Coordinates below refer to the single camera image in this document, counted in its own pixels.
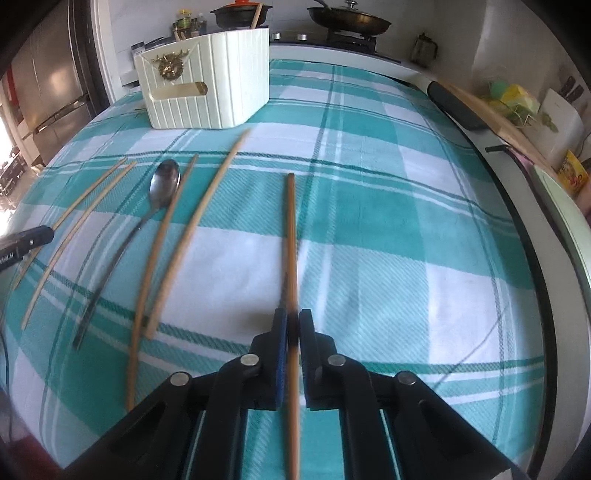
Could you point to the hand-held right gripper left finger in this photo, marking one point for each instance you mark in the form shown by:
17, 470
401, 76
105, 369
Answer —
278, 378

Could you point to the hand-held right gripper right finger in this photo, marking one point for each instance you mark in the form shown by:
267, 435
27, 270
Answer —
304, 369

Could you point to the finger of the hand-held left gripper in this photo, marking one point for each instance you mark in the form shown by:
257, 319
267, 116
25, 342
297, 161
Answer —
32, 239

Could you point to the cream ribbed utensil holder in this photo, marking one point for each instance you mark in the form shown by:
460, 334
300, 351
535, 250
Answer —
221, 83

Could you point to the pale wooden chopstick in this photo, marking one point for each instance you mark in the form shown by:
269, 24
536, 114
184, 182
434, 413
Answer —
83, 217
90, 191

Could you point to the metal spoon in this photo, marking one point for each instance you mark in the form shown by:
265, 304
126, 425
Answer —
164, 184

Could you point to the grey refrigerator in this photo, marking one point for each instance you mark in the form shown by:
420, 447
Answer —
51, 83

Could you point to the dark sauce bottle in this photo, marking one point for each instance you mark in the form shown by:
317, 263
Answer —
198, 26

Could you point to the black clay pot red lid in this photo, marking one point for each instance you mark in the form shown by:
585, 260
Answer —
235, 17

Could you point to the green cutting board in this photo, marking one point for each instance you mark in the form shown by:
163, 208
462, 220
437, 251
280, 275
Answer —
568, 221

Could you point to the wooden cutting board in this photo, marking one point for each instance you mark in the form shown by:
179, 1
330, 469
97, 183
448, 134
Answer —
526, 143

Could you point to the black gas stove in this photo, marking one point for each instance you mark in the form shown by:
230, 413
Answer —
318, 39

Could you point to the yellow printed cup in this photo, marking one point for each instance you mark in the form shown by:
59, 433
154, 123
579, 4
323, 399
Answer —
572, 175

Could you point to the dark green water jug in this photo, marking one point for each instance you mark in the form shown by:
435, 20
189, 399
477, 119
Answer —
424, 50

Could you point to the yellow sponge cloth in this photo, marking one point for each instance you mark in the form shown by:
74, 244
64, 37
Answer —
519, 98

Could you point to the wok with glass lid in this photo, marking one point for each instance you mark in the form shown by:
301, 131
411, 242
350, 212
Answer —
351, 22

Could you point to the white knife block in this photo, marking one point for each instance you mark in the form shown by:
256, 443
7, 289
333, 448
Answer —
561, 124

